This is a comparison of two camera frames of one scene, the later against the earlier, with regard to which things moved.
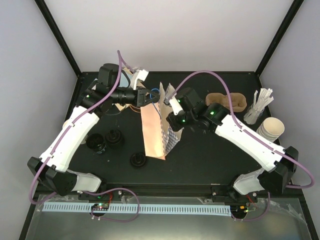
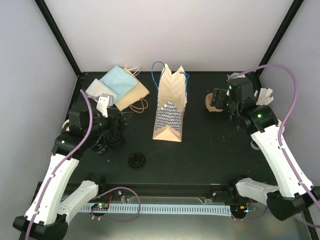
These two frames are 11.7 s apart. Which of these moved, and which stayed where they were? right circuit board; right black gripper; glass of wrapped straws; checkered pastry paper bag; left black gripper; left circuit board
Moved: left black gripper; checkered pastry paper bag; right black gripper
Stayed: right circuit board; glass of wrapped straws; left circuit board
